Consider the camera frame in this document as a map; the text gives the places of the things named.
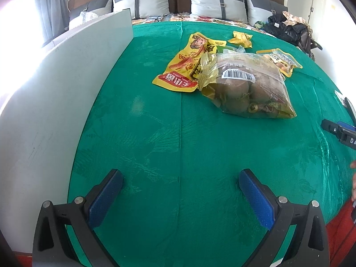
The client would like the grey curtain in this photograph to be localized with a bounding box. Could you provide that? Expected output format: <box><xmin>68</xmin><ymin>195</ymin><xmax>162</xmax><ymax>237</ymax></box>
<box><xmin>31</xmin><ymin>0</ymin><xmax>69</xmax><ymax>46</ymax></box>

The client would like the grey two-tone pillow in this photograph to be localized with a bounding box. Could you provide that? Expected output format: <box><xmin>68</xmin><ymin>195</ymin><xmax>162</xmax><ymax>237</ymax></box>
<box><xmin>69</xmin><ymin>0</ymin><xmax>113</xmax><ymax>30</ymax></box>
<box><xmin>185</xmin><ymin>0</ymin><xmax>249</xmax><ymax>24</ymax></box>
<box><xmin>112</xmin><ymin>0</ymin><xmax>172</xmax><ymax>20</ymax></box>
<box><xmin>245</xmin><ymin>0</ymin><xmax>289</xmax><ymax>26</ymax></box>

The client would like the clear bag of brown balls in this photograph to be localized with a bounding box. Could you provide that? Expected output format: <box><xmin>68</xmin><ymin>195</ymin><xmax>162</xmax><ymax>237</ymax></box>
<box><xmin>197</xmin><ymin>51</ymin><xmax>297</xmax><ymax>120</ymax></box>

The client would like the black cable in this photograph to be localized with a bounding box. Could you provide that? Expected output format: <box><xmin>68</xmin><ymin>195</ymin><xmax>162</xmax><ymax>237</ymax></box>
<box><xmin>149</xmin><ymin>13</ymin><xmax>185</xmax><ymax>23</ymax></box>

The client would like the green blanket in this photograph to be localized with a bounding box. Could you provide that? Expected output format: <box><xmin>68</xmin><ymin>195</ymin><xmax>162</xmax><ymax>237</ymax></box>
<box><xmin>67</xmin><ymin>21</ymin><xmax>356</xmax><ymax>267</ymax></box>

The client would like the white plastic bag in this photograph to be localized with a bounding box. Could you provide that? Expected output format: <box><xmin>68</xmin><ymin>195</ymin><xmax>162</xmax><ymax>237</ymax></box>
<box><xmin>80</xmin><ymin>10</ymin><xmax>98</xmax><ymax>23</ymax></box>

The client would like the yellow-bordered clear snack packet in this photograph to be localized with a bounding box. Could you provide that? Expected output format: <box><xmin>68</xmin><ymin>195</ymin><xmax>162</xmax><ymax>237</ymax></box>
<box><xmin>256</xmin><ymin>48</ymin><xmax>303</xmax><ymax>78</ymax></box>

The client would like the crumpled yellow snack packet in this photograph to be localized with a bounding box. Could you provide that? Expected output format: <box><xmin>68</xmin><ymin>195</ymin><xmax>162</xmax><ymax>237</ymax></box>
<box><xmin>227</xmin><ymin>30</ymin><xmax>253</xmax><ymax>48</ymax></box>

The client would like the large yellow red snack packet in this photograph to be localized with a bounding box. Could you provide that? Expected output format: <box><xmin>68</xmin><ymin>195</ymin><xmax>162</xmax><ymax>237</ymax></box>
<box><xmin>152</xmin><ymin>31</ymin><xmax>227</xmax><ymax>93</ymax></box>

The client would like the beige crumpled cloth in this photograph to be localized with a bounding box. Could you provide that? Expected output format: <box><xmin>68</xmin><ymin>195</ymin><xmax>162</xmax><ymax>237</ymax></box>
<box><xmin>282</xmin><ymin>11</ymin><xmax>307</xmax><ymax>25</ymax></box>

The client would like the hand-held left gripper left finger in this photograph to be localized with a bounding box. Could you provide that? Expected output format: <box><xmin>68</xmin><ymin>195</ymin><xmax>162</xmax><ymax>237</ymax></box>
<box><xmin>32</xmin><ymin>168</ymin><xmax>124</xmax><ymax>267</ymax></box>

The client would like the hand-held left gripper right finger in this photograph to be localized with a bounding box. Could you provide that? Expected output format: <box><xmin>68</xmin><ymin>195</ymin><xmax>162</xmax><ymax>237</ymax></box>
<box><xmin>239</xmin><ymin>168</ymin><xmax>330</xmax><ymax>267</ymax></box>

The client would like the white board panel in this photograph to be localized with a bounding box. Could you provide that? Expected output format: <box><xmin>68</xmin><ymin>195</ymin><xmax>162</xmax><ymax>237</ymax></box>
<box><xmin>0</xmin><ymin>8</ymin><xmax>134</xmax><ymax>254</ymax></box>

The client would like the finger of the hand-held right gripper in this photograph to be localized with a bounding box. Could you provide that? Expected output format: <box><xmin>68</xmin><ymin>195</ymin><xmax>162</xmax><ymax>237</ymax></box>
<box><xmin>334</xmin><ymin>90</ymin><xmax>356</xmax><ymax>116</ymax></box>
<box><xmin>322</xmin><ymin>119</ymin><xmax>356</xmax><ymax>141</ymax></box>

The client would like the black bag pile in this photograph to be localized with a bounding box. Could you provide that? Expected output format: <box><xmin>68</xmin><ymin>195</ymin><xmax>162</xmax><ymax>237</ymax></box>
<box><xmin>263</xmin><ymin>14</ymin><xmax>312</xmax><ymax>51</ymax></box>

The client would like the red cloth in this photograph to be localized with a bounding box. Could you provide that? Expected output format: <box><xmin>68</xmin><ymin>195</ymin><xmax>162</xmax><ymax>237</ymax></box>
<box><xmin>324</xmin><ymin>199</ymin><xmax>356</xmax><ymax>258</ymax></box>

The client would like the floral bedsheet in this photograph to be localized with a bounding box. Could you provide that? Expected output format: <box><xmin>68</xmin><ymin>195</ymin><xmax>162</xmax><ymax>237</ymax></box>
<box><xmin>132</xmin><ymin>13</ymin><xmax>275</xmax><ymax>36</ymax></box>

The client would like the person's right hand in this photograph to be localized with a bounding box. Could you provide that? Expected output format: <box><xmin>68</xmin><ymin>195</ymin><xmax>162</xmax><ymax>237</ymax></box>
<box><xmin>350</xmin><ymin>160</ymin><xmax>356</xmax><ymax>202</ymax></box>

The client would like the brown handbag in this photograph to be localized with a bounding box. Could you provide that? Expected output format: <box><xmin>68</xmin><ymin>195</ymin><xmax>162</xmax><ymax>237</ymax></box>
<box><xmin>297</xmin><ymin>24</ymin><xmax>324</xmax><ymax>60</ymax></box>

